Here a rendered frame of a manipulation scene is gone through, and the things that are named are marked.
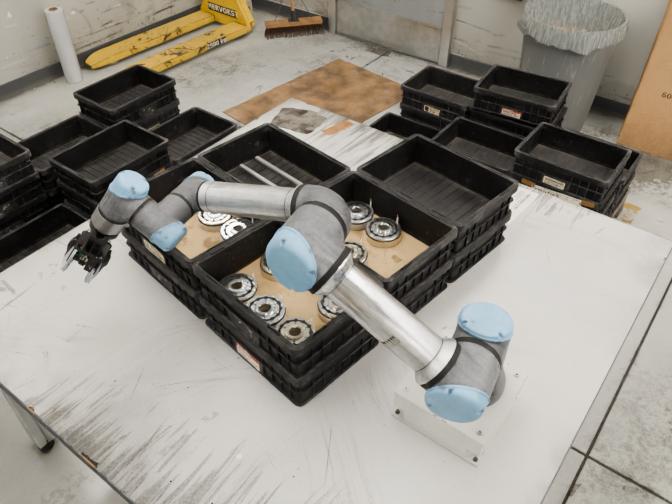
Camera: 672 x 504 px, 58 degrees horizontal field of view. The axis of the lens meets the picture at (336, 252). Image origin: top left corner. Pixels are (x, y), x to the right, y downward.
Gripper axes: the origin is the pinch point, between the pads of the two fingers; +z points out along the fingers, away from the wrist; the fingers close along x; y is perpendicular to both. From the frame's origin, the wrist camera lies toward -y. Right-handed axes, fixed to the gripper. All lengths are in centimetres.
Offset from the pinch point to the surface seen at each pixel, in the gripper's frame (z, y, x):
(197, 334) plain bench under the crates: 1.0, -0.1, 35.0
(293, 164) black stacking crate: -26, -63, 41
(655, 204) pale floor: -72, -162, 231
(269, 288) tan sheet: -21.7, -4.6, 43.2
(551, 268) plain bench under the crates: -62, -30, 116
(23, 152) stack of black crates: 59, -104, -41
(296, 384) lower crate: -23, 24, 54
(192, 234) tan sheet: -8.2, -25.7, 22.1
